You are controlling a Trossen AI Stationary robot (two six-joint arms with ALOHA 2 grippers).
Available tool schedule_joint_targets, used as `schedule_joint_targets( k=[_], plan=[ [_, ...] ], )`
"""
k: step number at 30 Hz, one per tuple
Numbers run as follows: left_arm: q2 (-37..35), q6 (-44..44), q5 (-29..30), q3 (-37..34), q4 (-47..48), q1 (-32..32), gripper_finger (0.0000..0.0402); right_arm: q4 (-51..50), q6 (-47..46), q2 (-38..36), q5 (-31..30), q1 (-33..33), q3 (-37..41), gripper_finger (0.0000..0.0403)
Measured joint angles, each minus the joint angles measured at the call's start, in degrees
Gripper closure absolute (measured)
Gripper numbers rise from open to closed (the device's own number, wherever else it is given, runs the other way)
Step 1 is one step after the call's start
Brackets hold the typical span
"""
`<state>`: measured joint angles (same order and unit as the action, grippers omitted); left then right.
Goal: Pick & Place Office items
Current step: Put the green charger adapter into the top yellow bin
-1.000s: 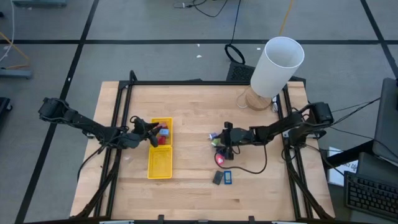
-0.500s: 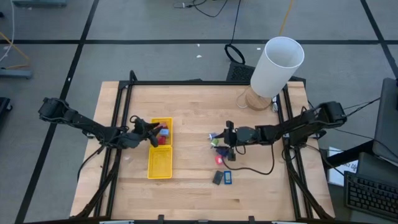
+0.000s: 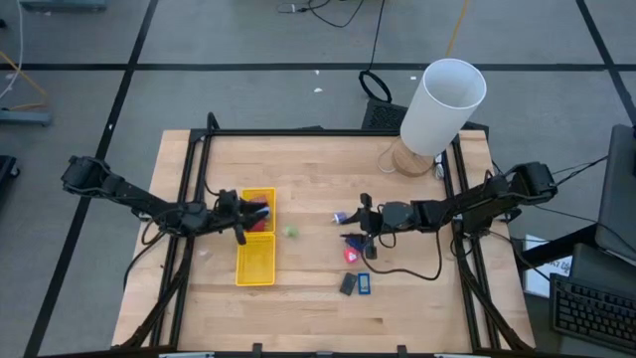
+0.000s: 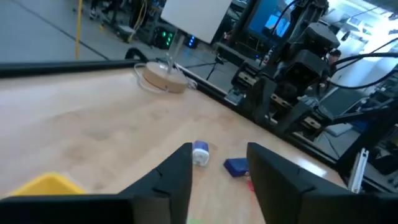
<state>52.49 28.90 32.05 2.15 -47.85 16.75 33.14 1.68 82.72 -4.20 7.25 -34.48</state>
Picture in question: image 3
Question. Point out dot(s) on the blue framed small display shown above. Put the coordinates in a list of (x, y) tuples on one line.
[(364, 284)]

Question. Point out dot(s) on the purple and white charger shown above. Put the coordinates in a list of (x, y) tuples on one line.
[(341, 218)]

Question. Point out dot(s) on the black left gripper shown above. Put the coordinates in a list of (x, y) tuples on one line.
[(233, 214)]

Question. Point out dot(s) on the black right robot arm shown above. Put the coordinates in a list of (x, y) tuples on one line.
[(472, 204)]

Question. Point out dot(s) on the black small display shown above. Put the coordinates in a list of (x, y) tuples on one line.
[(348, 284)]

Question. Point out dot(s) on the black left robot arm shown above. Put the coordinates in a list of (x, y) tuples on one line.
[(134, 196)]

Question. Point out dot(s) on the small yellow plastic basket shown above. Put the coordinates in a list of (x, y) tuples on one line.
[(272, 196)]

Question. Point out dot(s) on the black perforated box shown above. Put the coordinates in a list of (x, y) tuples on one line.
[(382, 117)]

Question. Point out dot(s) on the black floor object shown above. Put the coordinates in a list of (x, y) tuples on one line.
[(6, 169)]

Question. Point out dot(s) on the grey floor base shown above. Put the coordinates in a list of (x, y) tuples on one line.
[(64, 5), (25, 118)]

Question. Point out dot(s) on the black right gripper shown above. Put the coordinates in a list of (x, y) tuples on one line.
[(380, 219)]

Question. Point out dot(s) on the white paper sheet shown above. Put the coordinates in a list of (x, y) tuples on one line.
[(536, 283)]

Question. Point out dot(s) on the black keyboard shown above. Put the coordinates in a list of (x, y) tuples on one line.
[(591, 313)]

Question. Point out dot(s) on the black aluminium table frame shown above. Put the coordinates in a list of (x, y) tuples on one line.
[(323, 132)]

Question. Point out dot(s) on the dark grey desk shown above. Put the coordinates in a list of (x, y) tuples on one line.
[(556, 248)]

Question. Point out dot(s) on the long yellow plastic basket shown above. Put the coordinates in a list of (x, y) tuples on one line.
[(256, 261)]

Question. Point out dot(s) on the green and white charger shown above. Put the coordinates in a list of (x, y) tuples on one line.
[(291, 232)]

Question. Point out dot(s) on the white shade wooden base lamp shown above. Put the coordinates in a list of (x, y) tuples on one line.
[(442, 109)]

